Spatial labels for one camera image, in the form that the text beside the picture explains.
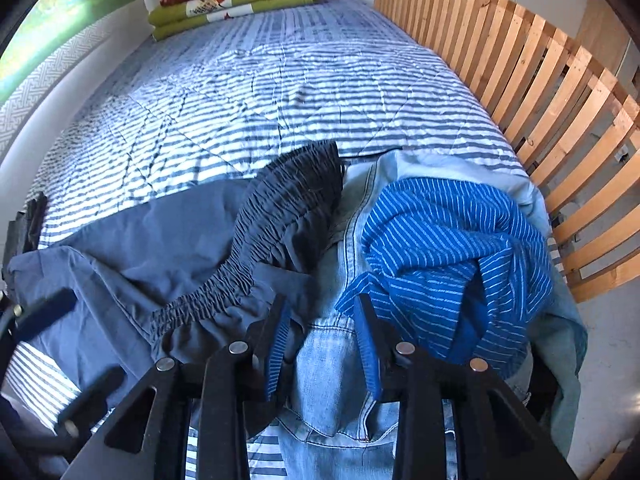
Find light blue denim shirt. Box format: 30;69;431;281
377;151;590;461

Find wooden slatted bed rail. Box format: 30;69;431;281
374;0;640;306

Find blue striped shirt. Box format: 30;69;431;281
334;176;555;381

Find blue white striped quilt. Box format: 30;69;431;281
0;0;531;480

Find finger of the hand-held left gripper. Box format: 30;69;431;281
0;287;79;356
30;366;126;456

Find navy drawstring pants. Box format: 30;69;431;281
5;140;347;441

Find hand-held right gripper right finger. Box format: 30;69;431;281
355;294;581;480

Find light wooden door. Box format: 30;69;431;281
575;0;628;68

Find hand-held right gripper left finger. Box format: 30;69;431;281
65;294;293;480

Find light denim jeans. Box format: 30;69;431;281
277;160;456;480

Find landscape wall poster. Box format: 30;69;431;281
0;0;143;106

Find dark grey folded pants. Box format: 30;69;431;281
2;191;49;281

